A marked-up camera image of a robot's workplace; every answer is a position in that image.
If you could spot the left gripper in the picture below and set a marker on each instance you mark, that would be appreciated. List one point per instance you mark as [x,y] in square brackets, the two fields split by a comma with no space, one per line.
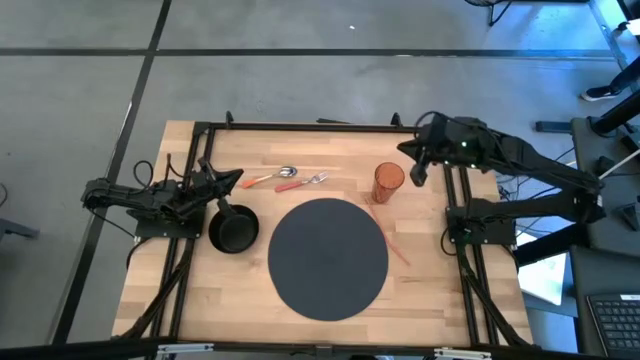
[205,187]

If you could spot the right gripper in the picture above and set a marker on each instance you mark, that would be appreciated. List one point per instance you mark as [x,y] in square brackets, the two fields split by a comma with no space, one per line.
[439,142]

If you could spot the small black bowl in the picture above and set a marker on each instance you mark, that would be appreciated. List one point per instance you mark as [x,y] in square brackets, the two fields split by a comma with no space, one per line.
[233,230]

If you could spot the orange faceted plastic tumbler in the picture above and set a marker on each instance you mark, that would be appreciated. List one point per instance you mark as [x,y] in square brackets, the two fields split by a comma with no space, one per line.
[385,190]

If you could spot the red drinking straw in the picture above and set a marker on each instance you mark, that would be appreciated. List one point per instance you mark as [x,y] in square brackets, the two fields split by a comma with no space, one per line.
[389,234]

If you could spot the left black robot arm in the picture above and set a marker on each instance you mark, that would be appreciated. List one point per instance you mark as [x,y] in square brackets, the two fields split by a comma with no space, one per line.
[125,192]

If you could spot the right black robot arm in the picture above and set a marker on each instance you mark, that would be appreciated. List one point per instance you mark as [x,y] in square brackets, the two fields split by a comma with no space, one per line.
[525,152]

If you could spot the round dark woven placemat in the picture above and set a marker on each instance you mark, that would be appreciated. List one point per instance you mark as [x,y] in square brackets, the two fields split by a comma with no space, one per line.
[327,260]

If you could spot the person's shoe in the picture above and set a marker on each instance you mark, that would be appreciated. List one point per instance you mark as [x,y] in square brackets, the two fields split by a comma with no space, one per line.
[597,93]

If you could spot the grey metal stand foot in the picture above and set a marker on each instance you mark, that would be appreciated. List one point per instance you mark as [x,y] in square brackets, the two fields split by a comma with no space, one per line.
[17,229]

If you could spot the person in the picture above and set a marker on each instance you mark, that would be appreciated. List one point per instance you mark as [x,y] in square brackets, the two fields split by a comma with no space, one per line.
[627,75]

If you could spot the dark grey desk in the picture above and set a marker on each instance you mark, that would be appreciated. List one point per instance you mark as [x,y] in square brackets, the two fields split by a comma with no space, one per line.
[615,270]

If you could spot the black computer keyboard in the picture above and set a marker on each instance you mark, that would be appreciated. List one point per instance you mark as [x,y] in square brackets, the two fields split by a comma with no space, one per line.
[617,320]

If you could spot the black frame knob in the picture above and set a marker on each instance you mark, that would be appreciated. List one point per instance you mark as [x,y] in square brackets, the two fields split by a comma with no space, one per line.
[229,119]
[396,120]

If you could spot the black aluminium table frame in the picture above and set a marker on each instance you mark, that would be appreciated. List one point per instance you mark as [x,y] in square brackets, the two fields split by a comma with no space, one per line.
[350,127]

